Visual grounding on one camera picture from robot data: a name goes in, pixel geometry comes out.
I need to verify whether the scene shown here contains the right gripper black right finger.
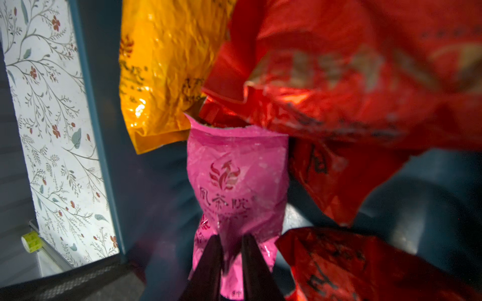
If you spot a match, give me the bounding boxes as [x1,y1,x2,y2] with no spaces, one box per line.
[241,234,284,301]

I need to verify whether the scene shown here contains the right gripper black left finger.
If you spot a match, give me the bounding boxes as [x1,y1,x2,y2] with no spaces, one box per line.
[178,235,223,301]

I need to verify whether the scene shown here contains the red tea bag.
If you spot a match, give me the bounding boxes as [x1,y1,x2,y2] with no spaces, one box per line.
[276,227,481,300]
[200,1,481,226]

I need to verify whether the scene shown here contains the teal storage box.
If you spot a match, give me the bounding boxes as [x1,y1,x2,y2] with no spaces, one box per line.
[70,1,481,300]

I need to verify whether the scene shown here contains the yellow tape roll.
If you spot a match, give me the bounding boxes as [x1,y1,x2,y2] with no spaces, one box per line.
[21,231,43,253]

